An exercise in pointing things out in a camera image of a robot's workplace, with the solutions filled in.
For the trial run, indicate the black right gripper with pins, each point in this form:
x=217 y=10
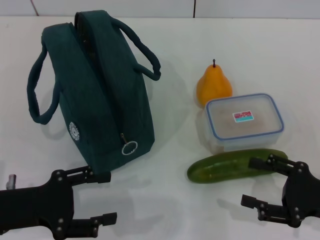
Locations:
x=303 y=192

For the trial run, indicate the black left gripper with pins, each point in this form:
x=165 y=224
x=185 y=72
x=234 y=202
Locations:
x=37 y=207

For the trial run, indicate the orange pear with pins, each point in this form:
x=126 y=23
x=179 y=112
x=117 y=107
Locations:
x=213 y=85

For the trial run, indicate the clear blue-rimmed food container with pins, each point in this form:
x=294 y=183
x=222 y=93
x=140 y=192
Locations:
x=245 y=125

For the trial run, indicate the green cucumber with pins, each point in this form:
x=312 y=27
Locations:
x=220 y=168

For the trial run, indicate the dark teal insulated lunch bag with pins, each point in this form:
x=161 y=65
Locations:
x=105 y=105

